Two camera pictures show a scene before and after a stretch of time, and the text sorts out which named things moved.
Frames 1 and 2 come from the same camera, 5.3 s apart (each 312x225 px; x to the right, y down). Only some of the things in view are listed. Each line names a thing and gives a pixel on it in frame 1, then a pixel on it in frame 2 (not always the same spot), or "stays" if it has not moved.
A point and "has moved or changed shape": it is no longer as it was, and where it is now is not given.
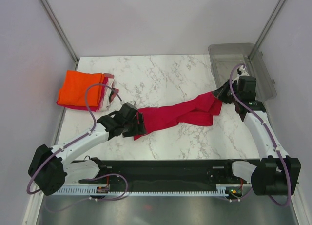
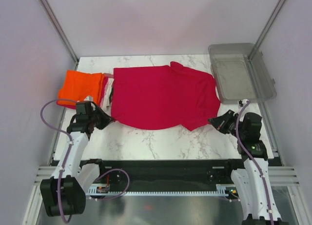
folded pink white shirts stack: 73,96 stays
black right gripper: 220,93 to 218,122
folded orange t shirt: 73,89 stays
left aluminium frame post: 58,27 stays
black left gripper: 139,129 to 106,119
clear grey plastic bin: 224,56 stays
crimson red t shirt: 197,112 has moved or changed shape
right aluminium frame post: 280,4 stays
